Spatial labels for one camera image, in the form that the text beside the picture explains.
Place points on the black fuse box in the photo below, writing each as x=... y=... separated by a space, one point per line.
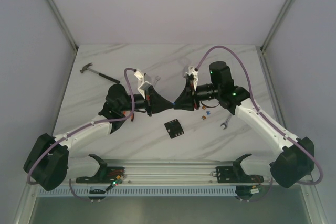
x=174 y=128

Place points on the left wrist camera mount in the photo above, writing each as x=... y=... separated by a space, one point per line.
x=144 y=82

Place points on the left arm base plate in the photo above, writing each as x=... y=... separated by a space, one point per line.
x=103 y=176

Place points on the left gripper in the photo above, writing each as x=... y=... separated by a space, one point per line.
x=149 y=101

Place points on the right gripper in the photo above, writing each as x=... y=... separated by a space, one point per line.
x=188 y=98

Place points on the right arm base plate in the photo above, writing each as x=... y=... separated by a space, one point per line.
x=231 y=174

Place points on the black handled hammer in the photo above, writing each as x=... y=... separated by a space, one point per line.
x=88 y=67

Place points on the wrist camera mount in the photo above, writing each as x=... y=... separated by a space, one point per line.
x=190 y=73
x=144 y=82

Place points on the silver wrench right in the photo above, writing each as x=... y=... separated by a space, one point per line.
x=224 y=125

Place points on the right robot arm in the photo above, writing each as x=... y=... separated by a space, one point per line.
x=291 y=158

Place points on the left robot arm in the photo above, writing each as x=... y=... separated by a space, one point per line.
x=54 y=159

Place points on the silver wrench centre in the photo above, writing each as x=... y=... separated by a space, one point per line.
x=157 y=79

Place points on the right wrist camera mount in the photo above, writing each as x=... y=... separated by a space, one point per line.
x=190 y=73

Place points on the silver wrench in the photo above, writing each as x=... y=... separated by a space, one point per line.
x=157 y=79
x=224 y=125

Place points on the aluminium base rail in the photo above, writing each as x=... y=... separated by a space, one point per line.
x=164 y=178

